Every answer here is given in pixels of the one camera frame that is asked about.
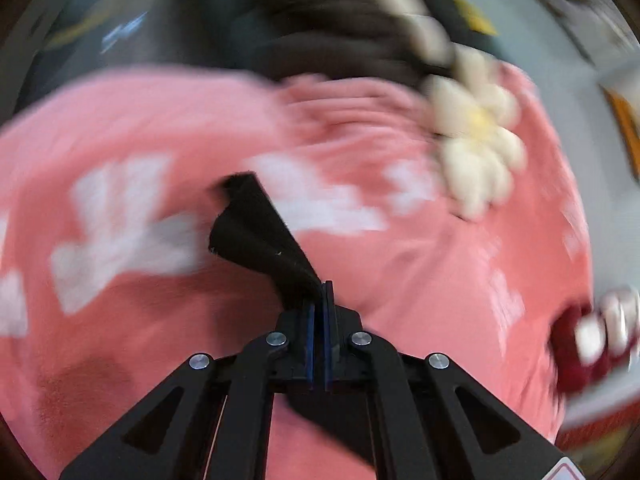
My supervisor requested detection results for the pink fleece blanket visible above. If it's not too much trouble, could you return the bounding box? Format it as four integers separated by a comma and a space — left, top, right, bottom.
1, 64, 592, 479

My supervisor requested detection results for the dark red plush toy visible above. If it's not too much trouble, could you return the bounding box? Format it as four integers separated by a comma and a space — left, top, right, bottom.
550, 286, 639, 394

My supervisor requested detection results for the large white daisy pillow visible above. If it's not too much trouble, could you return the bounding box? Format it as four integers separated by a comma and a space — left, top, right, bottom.
422, 44, 527, 221

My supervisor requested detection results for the yellow black cushion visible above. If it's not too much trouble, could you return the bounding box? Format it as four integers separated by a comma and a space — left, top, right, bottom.
423, 0, 498, 44

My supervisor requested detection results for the dark brown puffer jacket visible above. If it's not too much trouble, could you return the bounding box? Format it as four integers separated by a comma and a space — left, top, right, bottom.
167, 0, 454, 88

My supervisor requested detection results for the small white daisy pillow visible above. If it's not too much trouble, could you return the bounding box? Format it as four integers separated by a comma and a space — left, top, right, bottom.
374, 0, 454, 67

